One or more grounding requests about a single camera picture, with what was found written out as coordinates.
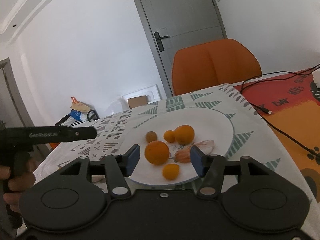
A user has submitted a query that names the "black door handle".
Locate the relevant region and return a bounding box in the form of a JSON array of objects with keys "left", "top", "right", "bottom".
[{"left": 153, "top": 31, "right": 170, "bottom": 52}]

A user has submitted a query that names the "large orange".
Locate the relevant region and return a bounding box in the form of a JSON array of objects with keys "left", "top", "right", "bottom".
[{"left": 144, "top": 140, "right": 170, "bottom": 165}]

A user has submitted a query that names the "small orange front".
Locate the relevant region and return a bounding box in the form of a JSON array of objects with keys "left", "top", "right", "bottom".
[{"left": 162, "top": 164, "right": 180, "bottom": 180}]

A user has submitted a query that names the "black usb cable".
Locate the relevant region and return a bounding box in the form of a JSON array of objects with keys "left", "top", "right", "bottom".
[{"left": 241, "top": 64, "right": 320, "bottom": 159}]

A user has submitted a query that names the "white foam packaging board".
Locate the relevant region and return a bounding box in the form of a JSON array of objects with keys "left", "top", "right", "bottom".
[{"left": 122, "top": 85, "right": 161, "bottom": 109}]

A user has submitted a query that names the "person's left hand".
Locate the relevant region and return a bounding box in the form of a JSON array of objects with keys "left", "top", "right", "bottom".
[{"left": 1, "top": 158, "right": 37, "bottom": 213}]

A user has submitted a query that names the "red orange table mat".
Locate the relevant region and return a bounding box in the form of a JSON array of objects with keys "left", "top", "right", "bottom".
[{"left": 234, "top": 68, "right": 319, "bottom": 200}]

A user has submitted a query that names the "white round plate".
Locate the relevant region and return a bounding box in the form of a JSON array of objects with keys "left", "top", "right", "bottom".
[{"left": 119, "top": 107, "right": 234, "bottom": 187}]

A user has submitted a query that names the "grey door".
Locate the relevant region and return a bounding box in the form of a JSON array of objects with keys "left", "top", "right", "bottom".
[{"left": 134, "top": 0, "right": 227, "bottom": 97}]

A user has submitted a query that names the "peeled orange segment on plate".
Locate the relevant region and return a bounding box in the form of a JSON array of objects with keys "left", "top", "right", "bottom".
[{"left": 174, "top": 140, "right": 215, "bottom": 164}]

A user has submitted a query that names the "white power adapter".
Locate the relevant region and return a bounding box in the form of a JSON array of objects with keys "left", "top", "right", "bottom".
[{"left": 312, "top": 69, "right": 320, "bottom": 88}]

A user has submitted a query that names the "brown paper bag orange handle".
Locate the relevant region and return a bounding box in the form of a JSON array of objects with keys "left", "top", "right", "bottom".
[{"left": 71, "top": 96, "right": 91, "bottom": 113}]

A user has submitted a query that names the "medium orange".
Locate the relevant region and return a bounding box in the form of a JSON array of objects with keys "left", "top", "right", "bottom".
[{"left": 174, "top": 125, "right": 195, "bottom": 145}]

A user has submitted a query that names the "small orange kumquat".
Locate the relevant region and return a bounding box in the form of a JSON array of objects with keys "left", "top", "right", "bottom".
[{"left": 163, "top": 130, "right": 176, "bottom": 144}]

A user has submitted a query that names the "patterned white tablecloth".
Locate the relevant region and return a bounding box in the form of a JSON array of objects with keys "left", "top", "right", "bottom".
[{"left": 35, "top": 84, "right": 314, "bottom": 201}]

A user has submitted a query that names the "orange chair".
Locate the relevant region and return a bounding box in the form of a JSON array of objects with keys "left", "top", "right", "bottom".
[{"left": 171, "top": 39, "right": 262, "bottom": 95}]

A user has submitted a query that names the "brown cardboard piece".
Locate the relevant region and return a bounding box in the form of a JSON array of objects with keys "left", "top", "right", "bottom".
[{"left": 127, "top": 95, "right": 148, "bottom": 109}]

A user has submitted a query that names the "brownish green small fruit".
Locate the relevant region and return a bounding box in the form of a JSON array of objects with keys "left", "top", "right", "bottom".
[{"left": 145, "top": 131, "right": 158, "bottom": 143}]

